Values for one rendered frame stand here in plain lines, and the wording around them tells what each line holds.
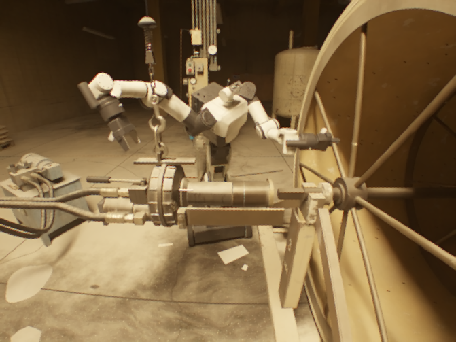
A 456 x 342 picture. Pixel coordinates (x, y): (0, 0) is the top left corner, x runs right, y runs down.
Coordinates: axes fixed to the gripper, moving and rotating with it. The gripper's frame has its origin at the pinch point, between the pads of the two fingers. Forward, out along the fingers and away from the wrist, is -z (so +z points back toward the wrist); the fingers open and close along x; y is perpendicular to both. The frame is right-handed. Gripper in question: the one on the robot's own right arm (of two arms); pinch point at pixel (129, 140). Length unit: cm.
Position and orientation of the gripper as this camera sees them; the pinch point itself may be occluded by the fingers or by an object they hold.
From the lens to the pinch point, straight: 94.9
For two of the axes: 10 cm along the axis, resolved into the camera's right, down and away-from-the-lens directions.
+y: 9.1, -3.8, -1.8
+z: -4.2, -8.4, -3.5
